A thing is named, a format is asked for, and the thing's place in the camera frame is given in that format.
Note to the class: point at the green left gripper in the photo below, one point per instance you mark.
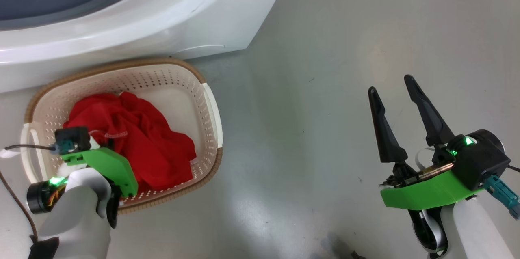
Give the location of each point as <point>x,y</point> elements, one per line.
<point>109,163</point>

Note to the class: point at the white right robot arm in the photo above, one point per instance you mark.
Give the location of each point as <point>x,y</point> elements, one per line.
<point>475,230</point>

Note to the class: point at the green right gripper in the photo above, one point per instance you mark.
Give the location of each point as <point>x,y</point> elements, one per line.
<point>426,194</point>

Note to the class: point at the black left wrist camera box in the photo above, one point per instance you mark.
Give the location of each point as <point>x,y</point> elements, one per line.
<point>77,135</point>

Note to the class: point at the round white filter cover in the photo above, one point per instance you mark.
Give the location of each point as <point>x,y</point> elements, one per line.
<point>203,50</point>

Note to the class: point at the red cloth garment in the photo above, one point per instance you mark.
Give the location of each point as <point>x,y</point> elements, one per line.
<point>146,141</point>

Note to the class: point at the white front-load washing machine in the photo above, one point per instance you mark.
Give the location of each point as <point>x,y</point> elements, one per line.
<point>183,15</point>

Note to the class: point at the cream laundry basket brown rim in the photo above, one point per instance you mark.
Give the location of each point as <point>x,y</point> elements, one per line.
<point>191,96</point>

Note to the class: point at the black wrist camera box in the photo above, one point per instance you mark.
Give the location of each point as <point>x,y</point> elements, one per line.
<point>483,161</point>
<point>77,135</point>

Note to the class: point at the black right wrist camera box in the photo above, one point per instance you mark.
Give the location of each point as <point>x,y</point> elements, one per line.
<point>483,161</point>

